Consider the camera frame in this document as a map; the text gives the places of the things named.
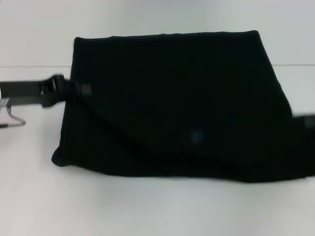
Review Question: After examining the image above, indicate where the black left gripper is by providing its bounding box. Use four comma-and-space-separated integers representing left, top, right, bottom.
0, 74, 94, 109

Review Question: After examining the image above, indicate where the black t-shirt with FREE print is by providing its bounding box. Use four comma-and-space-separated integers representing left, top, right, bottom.
51, 29, 315, 185

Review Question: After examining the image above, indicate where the left arm cable with plug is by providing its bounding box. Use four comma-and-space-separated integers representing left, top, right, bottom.
0, 107, 27, 129

